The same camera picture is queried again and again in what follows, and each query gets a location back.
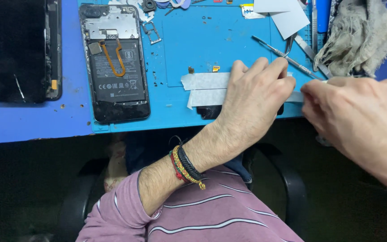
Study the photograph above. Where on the person's right hand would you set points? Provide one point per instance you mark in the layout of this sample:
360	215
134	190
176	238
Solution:
354	111

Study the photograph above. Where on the person's left hand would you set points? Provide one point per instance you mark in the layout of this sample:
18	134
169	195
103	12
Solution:
250	100

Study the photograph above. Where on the person's right fingers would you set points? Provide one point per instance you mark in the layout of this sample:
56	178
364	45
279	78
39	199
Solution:
314	99

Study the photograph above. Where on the black phone part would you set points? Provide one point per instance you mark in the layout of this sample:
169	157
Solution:
210	111

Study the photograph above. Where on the long white tape strip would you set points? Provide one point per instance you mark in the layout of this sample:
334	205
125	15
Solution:
207	97

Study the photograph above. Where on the wide white tape strip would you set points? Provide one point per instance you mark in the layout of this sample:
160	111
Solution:
205	80

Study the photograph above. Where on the flat metal pry tool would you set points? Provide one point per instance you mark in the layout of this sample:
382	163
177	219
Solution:
309	52

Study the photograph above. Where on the curved metal tweezers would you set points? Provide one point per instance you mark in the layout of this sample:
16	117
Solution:
289	43

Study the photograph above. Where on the thin metal spudger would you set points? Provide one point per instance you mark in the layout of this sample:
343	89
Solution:
274	50

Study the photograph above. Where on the straight silver tweezers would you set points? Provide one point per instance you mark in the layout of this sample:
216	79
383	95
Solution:
314	27

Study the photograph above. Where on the grey frayed cloth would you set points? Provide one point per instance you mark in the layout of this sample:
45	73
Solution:
358	37

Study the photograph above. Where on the white paper sheet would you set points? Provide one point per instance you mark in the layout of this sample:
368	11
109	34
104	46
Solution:
289	18

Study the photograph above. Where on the black office chair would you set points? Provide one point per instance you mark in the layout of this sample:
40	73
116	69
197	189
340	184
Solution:
291	188

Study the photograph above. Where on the small yellow flex component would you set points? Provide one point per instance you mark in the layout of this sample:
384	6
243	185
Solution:
216	69

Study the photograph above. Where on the white yellow sticker sheet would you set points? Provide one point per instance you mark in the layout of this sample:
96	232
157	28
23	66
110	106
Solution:
249	11

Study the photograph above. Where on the small brown flex component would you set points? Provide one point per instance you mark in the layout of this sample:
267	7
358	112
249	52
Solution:
190	70

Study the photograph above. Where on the blue silicone repair mat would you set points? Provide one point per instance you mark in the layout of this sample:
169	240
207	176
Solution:
193	43

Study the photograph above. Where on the pink striped shirt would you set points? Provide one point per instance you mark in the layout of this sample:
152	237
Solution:
213	211

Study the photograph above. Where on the pale plastic opening picks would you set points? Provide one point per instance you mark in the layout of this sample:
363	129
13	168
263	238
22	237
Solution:
173	3

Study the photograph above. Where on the silver sim tray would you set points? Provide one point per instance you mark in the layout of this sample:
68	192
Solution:
152	32

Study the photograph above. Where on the opened phone with battery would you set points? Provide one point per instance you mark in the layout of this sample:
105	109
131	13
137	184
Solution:
116	67

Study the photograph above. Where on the black phone display panel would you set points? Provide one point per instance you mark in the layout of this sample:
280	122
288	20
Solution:
15	50

